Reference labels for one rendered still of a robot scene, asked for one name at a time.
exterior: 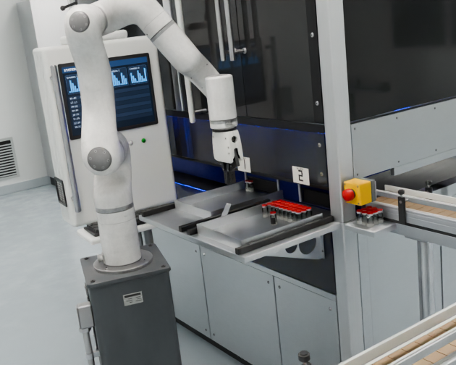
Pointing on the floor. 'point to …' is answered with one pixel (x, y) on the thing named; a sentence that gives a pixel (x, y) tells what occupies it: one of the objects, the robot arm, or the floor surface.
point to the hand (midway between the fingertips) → (229, 177)
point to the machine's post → (340, 172)
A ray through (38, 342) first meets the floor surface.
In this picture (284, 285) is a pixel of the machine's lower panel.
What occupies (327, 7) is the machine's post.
